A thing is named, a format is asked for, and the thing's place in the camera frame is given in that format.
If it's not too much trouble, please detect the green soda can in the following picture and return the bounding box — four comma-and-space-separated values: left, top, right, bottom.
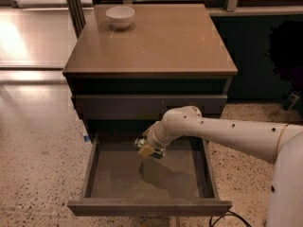
134, 137, 165, 159

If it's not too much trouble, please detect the blue tape piece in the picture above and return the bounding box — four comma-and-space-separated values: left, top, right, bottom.
83, 135, 91, 142

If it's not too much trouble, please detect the closed top drawer front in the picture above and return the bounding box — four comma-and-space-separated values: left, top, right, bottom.
72, 95, 227, 120

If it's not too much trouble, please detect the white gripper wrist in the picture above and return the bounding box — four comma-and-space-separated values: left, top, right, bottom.
138, 121, 172, 158

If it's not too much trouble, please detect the metal window frame post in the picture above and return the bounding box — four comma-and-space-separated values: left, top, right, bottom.
66, 0, 85, 38

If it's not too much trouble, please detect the brown drawer cabinet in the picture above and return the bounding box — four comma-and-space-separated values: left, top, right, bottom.
63, 4, 237, 141

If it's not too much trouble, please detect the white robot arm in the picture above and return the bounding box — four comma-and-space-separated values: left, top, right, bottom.
134, 106, 303, 227

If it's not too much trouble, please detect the white ceramic bowl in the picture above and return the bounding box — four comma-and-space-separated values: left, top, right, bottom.
105, 6, 135, 29

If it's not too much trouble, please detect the black floor cable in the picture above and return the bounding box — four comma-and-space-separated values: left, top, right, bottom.
208, 210, 253, 227

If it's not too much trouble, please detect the open middle drawer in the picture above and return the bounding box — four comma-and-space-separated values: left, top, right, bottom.
67, 137, 232, 217

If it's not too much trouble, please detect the dark low wall cabinet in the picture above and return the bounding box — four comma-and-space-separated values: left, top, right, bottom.
213, 15, 303, 100

